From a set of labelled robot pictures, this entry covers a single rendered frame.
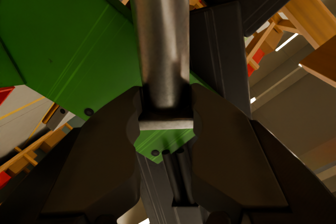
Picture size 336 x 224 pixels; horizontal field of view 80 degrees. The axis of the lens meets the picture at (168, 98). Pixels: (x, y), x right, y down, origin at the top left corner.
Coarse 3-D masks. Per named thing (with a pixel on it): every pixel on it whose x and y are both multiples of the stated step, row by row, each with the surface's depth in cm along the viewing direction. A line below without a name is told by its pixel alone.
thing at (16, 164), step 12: (48, 132) 546; (60, 132) 583; (36, 144) 509; (48, 144) 538; (12, 156) 494; (24, 156) 474; (0, 168) 423; (12, 168) 449; (24, 168) 495; (0, 180) 417
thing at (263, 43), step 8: (200, 0) 320; (192, 8) 312; (272, 24) 354; (256, 32) 404; (264, 32) 342; (272, 32) 368; (280, 32) 379; (256, 40) 369; (264, 40) 352; (272, 40) 361; (248, 48) 371; (256, 48) 326; (264, 48) 362; (272, 48) 354; (248, 56) 316; (256, 56) 338; (248, 64) 326; (256, 64) 324; (248, 72) 322
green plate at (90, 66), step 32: (0, 0) 15; (32, 0) 15; (64, 0) 15; (96, 0) 15; (0, 32) 17; (32, 32) 17; (64, 32) 17; (96, 32) 16; (128, 32) 16; (32, 64) 18; (64, 64) 18; (96, 64) 18; (128, 64) 18; (64, 96) 20; (96, 96) 20; (192, 128) 22; (160, 160) 25
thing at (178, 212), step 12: (168, 156) 22; (180, 156) 22; (168, 168) 23; (180, 168) 23; (180, 180) 26; (180, 192) 25; (180, 204) 24; (192, 204) 24; (180, 216) 25; (192, 216) 24
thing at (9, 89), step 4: (0, 88) 56; (4, 88) 57; (8, 88) 58; (12, 88) 60; (0, 92) 60; (4, 92) 60; (8, 92) 60; (0, 96) 60; (4, 96) 60; (0, 100) 60; (0, 104) 61
